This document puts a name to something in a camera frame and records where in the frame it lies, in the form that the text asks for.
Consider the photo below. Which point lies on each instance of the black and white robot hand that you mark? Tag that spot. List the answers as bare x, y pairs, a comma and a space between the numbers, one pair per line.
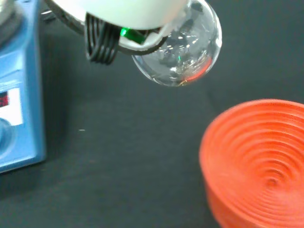
123, 14

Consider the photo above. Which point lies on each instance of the heater with blue base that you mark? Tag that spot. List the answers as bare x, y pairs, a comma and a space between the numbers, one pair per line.
16, 99

